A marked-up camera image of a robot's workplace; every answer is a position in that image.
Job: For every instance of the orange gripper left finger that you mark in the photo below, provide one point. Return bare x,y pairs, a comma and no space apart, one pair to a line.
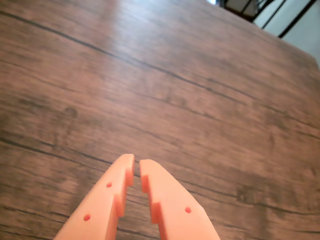
100,205

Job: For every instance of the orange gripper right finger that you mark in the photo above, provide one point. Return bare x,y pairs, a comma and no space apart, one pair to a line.
178,212

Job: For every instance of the black chair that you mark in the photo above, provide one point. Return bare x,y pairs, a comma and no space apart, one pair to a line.
297,19

